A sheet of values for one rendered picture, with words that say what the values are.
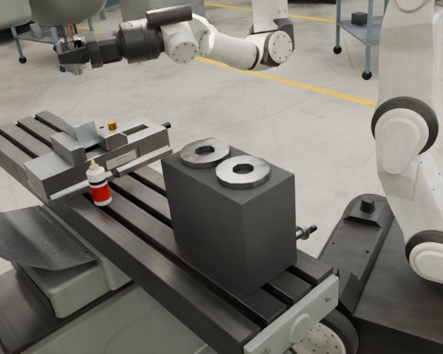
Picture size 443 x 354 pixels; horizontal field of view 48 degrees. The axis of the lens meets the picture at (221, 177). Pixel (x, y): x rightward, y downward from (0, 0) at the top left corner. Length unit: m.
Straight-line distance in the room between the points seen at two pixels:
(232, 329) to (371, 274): 0.69
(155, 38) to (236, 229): 0.49
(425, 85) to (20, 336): 1.02
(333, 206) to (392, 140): 1.56
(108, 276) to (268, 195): 0.51
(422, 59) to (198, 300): 0.66
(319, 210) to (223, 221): 1.86
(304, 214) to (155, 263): 1.73
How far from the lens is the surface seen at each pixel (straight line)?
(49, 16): 1.04
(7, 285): 1.36
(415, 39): 1.10
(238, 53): 1.20
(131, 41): 1.09
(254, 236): 0.79
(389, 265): 1.46
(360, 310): 1.32
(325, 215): 2.60
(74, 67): 1.12
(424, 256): 1.29
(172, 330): 1.43
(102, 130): 1.25
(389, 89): 1.15
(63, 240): 1.20
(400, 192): 1.25
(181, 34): 1.10
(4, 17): 0.94
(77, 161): 1.20
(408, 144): 1.14
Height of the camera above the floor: 1.52
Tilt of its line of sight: 31 degrees down
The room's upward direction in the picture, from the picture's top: 6 degrees counter-clockwise
